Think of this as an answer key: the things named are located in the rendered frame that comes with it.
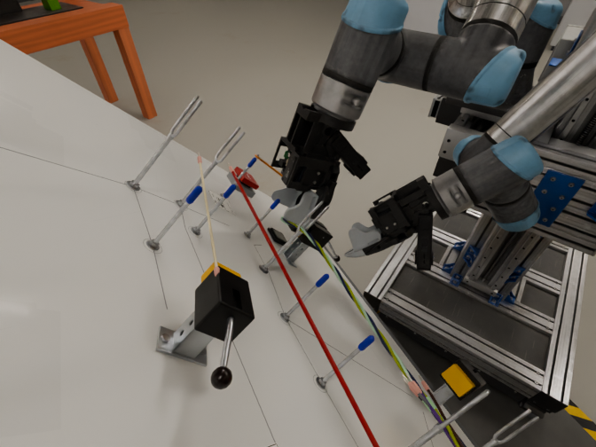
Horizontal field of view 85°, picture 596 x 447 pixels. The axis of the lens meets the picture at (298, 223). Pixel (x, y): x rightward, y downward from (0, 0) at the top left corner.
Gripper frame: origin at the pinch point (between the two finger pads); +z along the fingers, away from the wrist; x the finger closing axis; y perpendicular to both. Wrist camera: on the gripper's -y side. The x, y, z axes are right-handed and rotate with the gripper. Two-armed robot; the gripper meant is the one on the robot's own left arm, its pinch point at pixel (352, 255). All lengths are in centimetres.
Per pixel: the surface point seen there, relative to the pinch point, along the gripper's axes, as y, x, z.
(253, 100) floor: 127, -275, 108
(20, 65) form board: 52, 29, 14
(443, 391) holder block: -25.9, 11.6, -5.1
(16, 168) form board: 33, 43, 6
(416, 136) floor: 2, -266, -11
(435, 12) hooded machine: 106, -406, -91
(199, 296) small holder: 14.3, 43.5, -4.4
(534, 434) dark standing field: -118, -64, 1
